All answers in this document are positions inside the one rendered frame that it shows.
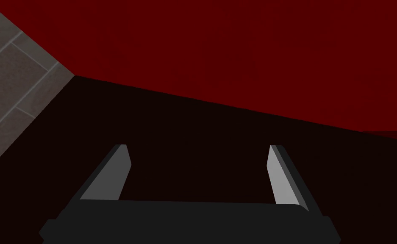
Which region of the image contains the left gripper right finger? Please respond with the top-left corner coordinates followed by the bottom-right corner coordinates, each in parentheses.
top-left (266, 144), bottom-right (310, 212)

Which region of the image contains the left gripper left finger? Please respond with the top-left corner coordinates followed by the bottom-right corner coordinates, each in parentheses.
top-left (78, 144), bottom-right (132, 201)

